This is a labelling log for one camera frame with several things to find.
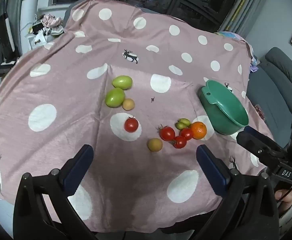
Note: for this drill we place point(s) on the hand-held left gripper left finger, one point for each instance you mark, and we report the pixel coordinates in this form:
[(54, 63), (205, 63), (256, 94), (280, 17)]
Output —
[(78, 170)]

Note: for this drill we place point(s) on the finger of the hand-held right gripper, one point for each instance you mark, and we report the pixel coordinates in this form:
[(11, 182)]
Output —
[(251, 142), (251, 130)]

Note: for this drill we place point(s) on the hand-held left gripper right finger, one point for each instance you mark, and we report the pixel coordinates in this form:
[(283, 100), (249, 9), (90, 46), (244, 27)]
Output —
[(211, 170)]

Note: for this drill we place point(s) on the green plastic basin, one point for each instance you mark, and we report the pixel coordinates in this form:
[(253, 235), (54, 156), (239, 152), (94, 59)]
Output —
[(226, 105)]

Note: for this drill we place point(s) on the orange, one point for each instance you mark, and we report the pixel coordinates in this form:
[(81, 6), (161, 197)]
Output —
[(199, 130)]

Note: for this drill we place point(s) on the red tomato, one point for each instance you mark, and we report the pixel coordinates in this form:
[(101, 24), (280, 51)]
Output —
[(167, 133), (186, 133), (131, 125), (179, 142)]

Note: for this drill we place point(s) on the small green fruit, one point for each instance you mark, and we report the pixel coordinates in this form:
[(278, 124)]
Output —
[(182, 123)]

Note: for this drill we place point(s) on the small brown round fruit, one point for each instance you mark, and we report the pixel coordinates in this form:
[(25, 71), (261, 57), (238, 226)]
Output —
[(128, 104), (155, 144)]

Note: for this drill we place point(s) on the round green mango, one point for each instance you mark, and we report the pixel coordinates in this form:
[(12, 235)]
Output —
[(115, 97)]

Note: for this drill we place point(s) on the pointed green mango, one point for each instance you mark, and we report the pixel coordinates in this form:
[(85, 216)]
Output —
[(122, 82)]

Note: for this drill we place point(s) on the person's right hand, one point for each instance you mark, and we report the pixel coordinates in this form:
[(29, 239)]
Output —
[(287, 200)]

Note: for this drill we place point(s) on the red patterned packet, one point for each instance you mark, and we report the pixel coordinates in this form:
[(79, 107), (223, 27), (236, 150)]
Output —
[(259, 111)]

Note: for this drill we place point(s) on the grey sofa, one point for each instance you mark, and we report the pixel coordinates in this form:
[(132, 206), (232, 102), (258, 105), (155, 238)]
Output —
[(273, 92)]

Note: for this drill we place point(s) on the pink polka dot blanket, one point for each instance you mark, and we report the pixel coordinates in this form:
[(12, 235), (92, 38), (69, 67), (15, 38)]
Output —
[(60, 92)]

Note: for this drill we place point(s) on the pastel colourful cloth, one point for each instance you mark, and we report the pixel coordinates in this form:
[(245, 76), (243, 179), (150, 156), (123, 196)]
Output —
[(226, 33)]

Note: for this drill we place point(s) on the grey curtain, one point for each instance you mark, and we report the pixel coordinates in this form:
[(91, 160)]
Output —
[(251, 2)]

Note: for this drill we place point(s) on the clutter pile on shelf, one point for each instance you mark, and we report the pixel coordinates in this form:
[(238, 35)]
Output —
[(39, 38)]

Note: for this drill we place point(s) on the pink crumpled cloth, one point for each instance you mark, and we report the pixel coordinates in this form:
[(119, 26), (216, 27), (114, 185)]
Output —
[(51, 20)]

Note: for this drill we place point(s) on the black monitor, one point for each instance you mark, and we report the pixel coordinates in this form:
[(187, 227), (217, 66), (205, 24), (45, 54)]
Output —
[(4, 33)]

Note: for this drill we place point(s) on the white board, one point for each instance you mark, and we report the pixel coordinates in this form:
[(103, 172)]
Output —
[(28, 15)]

